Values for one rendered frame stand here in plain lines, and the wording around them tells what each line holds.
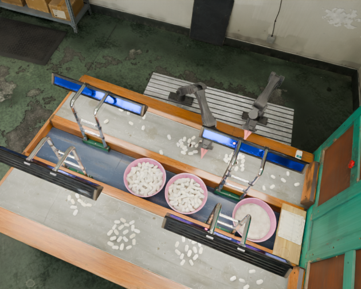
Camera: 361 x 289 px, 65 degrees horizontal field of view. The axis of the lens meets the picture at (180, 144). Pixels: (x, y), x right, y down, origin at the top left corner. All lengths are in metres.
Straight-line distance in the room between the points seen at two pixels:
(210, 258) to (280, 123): 1.18
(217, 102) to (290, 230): 1.09
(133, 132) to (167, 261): 0.88
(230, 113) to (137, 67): 1.55
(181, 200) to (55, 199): 0.77
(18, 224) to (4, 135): 1.48
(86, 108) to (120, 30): 1.95
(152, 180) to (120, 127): 0.47
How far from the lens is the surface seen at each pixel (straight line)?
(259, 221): 1.86
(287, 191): 1.99
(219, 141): 1.63
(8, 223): 1.92
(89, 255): 1.73
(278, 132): 2.28
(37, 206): 1.91
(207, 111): 1.83
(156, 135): 1.99
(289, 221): 1.88
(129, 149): 1.91
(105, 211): 1.79
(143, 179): 1.83
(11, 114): 3.33
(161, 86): 2.35
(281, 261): 1.44
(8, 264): 2.71
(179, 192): 1.80
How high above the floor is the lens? 2.43
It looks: 60 degrees down
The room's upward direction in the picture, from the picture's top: 8 degrees clockwise
